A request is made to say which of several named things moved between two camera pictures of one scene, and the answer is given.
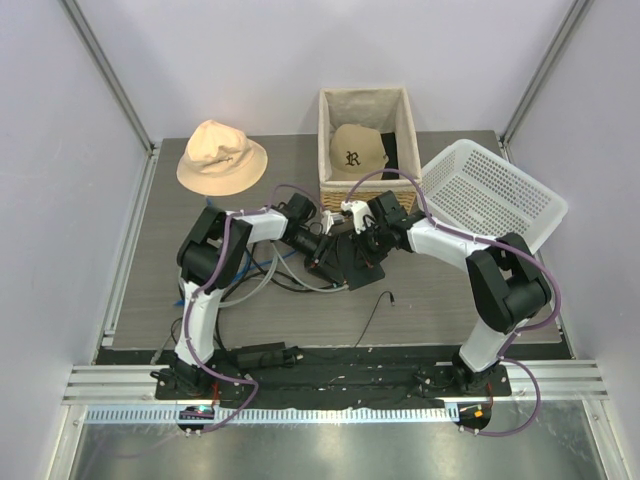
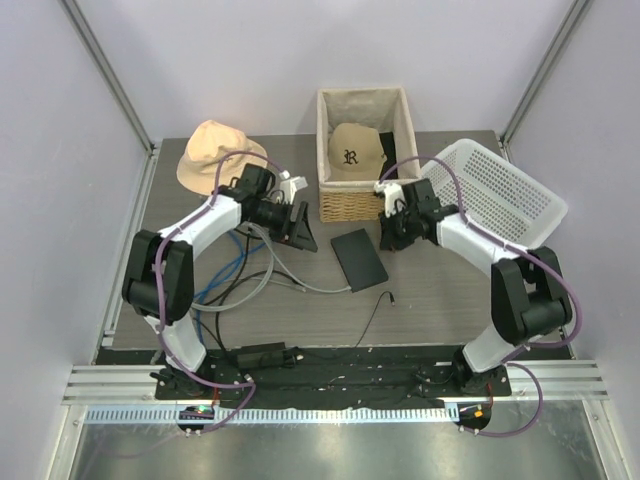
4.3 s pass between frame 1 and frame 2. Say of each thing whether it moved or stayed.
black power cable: moved
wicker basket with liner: stayed
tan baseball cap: stayed
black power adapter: stayed
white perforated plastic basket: stayed
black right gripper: moved
